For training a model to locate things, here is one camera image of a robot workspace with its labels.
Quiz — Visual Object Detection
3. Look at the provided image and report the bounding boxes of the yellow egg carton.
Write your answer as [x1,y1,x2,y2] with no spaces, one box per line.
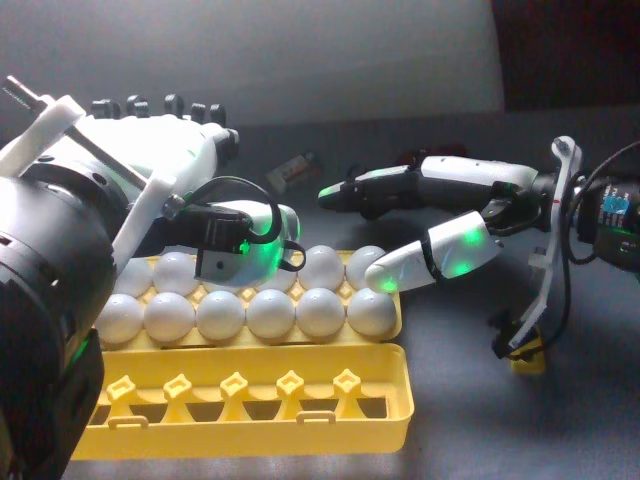
[69,247,416,461]

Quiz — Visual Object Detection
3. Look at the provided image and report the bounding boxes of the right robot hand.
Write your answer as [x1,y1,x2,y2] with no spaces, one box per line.
[317,154,544,295]

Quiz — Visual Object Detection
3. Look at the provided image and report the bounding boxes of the white toy egg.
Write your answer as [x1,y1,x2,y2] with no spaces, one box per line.
[152,251,202,297]
[195,289,247,341]
[94,293,146,344]
[246,288,297,340]
[346,288,398,336]
[295,287,347,337]
[143,291,197,341]
[344,244,389,292]
[115,257,156,300]
[298,244,347,292]

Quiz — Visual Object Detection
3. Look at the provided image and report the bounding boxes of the dark red toy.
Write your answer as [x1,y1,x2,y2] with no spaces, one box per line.
[397,142,469,164]

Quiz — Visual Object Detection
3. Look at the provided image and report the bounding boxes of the black curtain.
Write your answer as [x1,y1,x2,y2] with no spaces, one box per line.
[492,0,640,114]

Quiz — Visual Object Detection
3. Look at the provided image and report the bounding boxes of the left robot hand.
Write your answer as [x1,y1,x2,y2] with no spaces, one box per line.
[54,92,302,291]

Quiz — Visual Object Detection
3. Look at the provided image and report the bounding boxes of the small yellow block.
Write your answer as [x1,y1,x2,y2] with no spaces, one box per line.
[509,327,547,376]

